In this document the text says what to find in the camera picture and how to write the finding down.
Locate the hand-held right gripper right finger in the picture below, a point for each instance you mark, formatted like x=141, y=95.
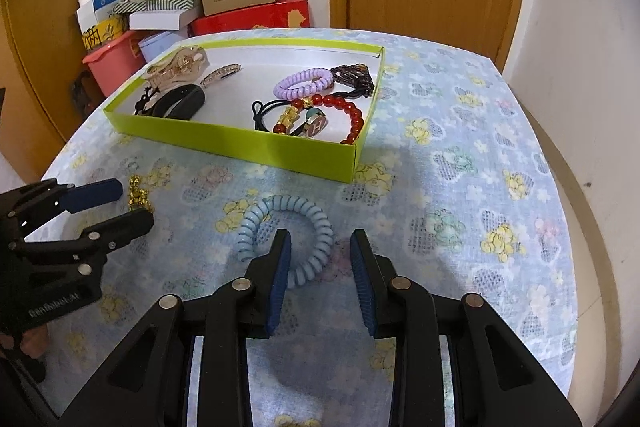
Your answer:
x=362, y=282

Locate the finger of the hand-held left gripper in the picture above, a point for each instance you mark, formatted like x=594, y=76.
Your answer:
x=127, y=227
x=95, y=196

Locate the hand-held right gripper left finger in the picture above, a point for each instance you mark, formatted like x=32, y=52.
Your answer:
x=280, y=282

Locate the black smart band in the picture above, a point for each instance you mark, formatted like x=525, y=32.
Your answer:
x=175, y=104

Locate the lime green cardboard box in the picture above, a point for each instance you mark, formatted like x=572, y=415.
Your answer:
x=250, y=147

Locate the pink rhinestone hair clip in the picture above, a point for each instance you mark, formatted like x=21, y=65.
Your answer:
x=220, y=74

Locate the person's left hand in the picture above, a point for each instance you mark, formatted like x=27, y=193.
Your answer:
x=34, y=340

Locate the pink plastic bin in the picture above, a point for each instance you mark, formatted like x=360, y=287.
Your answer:
x=115, y=64

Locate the beige hair clip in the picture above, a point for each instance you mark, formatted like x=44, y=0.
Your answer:
x=172, y=69

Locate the yellow box with black drawing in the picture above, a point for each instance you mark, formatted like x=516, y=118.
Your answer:
x=100, y=34

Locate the lavender plastic bin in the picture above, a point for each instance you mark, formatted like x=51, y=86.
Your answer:
x=160, y=44

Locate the wooden cabinet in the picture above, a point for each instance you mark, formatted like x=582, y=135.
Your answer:
x=40, y=32

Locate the flat white box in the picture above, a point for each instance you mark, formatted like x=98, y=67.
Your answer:
x=155, y=21

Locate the green striped box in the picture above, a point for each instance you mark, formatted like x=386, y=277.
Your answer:
x=170, y=3

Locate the large red gift box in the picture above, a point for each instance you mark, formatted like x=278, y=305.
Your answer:
x=250, y=19

